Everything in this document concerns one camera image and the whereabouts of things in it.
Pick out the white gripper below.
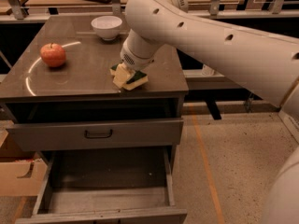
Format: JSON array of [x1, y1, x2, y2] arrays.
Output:
[[109, 30, 162, 88]]

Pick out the green and yellow sponge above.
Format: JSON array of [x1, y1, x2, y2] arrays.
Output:
[[123, 70, 149, 91]]

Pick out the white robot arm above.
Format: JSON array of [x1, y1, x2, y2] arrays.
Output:
[[121, 0, 299, 119]]

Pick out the grey drawer cabinet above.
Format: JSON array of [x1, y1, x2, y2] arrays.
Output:
[[0, 13, 190, 224]]

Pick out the grey upper drawer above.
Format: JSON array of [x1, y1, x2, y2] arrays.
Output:
[[7, 118, 183, 151]]

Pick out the grey open middle drawer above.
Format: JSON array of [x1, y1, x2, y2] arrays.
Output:
[[16, 147, 187, 224]]

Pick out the white ceramic bowl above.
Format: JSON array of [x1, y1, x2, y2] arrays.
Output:
[[91, 16, 122, 41]]

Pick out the red apple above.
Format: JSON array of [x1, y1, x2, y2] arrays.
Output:
[[40, 43, 66, 67]]

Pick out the clear pump bottle left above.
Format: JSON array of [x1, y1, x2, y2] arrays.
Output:
[[202, 64, 215, 76]]

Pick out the cardboard box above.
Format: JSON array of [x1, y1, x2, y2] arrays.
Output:
[[0, 131, 47, 196]]

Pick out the black drawer handle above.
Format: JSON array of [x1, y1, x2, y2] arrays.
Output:
[[84, 130, 113, 139]]

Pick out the grey metal shelf rail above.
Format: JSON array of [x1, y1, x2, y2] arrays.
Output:
[[183, 69, 241, 91]]

